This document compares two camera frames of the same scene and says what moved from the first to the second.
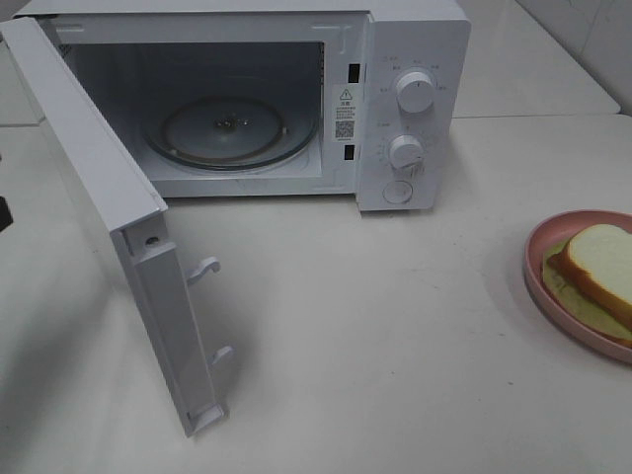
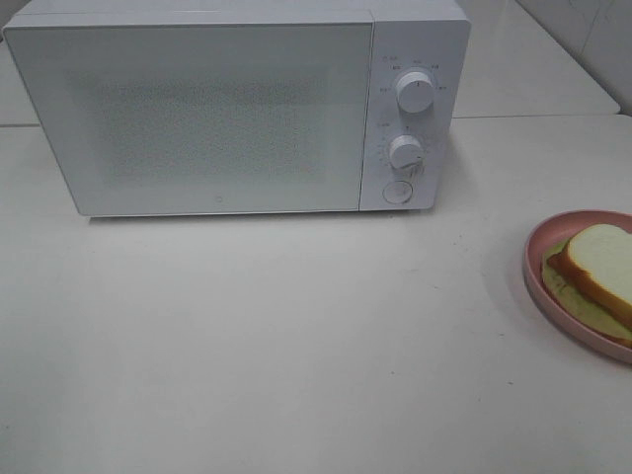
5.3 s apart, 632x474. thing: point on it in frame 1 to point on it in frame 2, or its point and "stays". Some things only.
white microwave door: [130, 202] to [164, 118]
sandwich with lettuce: [591, 275] stays
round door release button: [398, 192] stays
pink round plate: [551, 232] stays
